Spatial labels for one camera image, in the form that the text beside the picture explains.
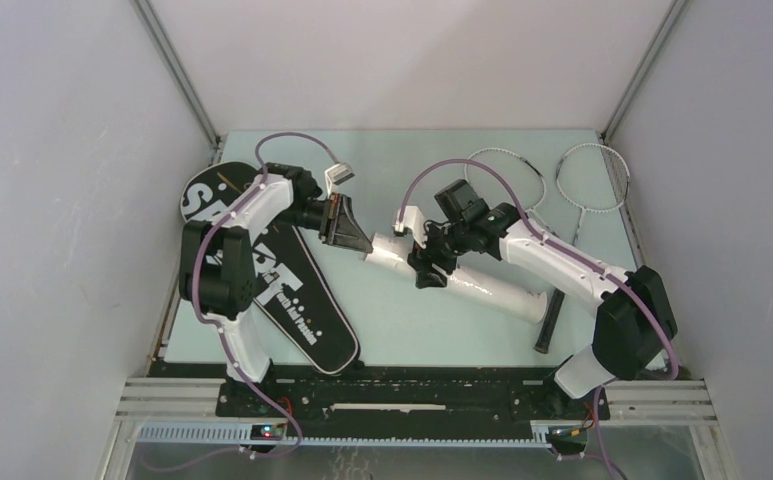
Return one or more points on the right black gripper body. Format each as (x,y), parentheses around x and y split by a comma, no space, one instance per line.
(443,247)

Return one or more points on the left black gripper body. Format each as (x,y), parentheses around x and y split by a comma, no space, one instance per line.
(323,217)

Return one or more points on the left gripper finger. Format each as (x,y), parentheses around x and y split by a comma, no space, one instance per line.
(346,223)
(352,240)

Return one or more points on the white shuttlecock tube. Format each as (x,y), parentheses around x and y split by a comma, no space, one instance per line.
(392,254)

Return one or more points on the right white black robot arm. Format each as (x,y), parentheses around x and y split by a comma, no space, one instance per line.
(633,318)

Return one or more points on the left white badminton racket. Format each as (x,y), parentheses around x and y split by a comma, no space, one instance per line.
(531,190)

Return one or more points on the white badminton racket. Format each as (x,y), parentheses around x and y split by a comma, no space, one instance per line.
(531,190)
(594,178)

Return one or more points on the right white badminton racket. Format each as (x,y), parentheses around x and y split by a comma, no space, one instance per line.
(594,178)

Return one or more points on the black racket cover bag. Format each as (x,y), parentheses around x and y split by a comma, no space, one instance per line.
(300,311)

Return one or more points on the right electronics board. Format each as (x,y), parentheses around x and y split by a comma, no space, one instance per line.
(567,443)

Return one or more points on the electronics board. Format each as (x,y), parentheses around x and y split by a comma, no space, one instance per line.
(268,432)
(567,443)

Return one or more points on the left electronics board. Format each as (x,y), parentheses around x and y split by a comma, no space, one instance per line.
(268,432)

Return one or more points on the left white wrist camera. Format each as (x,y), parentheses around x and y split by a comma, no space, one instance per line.
(335,175)

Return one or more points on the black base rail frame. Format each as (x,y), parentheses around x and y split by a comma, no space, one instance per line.
(397,406)

